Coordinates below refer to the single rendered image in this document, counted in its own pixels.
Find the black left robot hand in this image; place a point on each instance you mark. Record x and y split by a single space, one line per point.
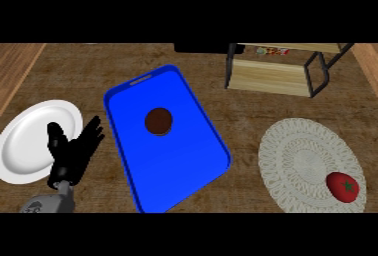
75 151

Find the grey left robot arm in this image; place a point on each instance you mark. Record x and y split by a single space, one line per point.
50 202

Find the white round woven placemat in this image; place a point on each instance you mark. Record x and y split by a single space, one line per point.
305 160

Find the red round squash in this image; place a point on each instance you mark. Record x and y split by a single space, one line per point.
343 187

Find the white round plate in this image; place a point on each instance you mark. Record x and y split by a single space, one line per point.
30 140

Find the brown round cookie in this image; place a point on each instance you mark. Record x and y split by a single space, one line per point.
159 121

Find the blue rectangular tray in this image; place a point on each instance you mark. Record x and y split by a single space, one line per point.
171 146

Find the small colourful packet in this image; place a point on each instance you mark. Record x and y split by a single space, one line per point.
272 51

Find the wooden tiered shelf black frame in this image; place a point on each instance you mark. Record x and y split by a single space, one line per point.
275 71

